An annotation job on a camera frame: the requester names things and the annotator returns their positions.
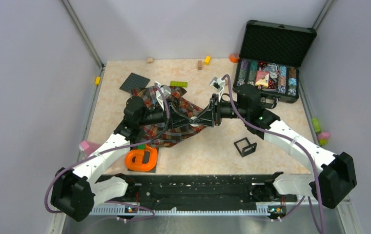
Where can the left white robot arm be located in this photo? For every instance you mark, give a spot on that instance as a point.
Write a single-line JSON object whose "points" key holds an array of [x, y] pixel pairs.
{"points": [[76, 190]]}

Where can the green lego brick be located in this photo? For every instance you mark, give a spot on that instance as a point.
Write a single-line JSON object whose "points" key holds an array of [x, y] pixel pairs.
{"points": [[183, 84]]}

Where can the black aluminium case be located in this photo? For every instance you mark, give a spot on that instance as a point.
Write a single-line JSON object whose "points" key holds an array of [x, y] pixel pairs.
{"points": [[270, 57]]}

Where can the brown wooden block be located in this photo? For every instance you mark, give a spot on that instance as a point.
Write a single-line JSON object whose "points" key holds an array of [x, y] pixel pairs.
{"points": [[199, 65]]}

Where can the green and pink blocks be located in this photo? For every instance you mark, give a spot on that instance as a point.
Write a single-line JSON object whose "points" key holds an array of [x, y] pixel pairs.
{"points": [[322, 136]]}

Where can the black wire frame cube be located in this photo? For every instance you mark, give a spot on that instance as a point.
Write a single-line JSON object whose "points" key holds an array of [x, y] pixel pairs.
{"points": [[245, 147]]}

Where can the plaid flannel shirt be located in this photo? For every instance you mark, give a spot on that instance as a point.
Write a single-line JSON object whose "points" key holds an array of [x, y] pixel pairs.
{"points": [[159, 135]]}

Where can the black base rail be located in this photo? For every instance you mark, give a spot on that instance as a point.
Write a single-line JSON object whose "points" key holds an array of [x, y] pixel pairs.
{"points": [[201, 192]]}

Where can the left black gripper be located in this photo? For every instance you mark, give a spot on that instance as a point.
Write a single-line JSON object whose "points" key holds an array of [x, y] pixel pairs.
{"points": [[175, 119]]}

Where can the yellow block near wall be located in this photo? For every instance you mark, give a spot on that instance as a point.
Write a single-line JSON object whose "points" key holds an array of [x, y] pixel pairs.
{"points": [[97, 80]]}

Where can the dark grey lego baseplate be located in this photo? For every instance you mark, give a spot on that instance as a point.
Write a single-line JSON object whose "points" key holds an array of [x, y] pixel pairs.
{"points": [[134, 81]]}

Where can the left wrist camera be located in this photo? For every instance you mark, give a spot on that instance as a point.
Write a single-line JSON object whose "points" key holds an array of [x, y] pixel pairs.
{"points": [[166, 93]]}

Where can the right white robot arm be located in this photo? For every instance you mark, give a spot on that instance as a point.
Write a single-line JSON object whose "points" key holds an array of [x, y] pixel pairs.
{"points": [[332, 176]]}

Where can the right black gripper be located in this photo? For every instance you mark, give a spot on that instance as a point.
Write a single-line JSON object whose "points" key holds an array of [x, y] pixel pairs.
{"points": [[212, 117]]}

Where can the yellow lego brick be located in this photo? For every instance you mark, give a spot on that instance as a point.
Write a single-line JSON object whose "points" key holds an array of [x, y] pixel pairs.
{"points": [[207, 60]]}

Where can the pink foam block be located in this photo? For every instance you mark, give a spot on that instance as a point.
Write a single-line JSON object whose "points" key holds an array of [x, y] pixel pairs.
{"points": [[87, 147]]}

